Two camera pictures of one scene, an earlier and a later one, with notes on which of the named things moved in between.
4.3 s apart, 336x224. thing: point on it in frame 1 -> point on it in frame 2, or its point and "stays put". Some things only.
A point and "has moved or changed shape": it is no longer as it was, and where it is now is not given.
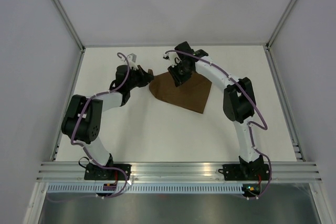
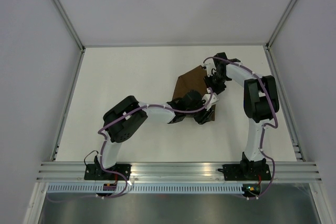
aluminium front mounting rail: [179, 172] stays put
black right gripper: [178, 80] -> [217, 89]
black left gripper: [146, 78] -> [205, 117]
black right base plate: [245, 172] stays put
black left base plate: [94, 172] stays put
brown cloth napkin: [192, 95] has moved or changed shape
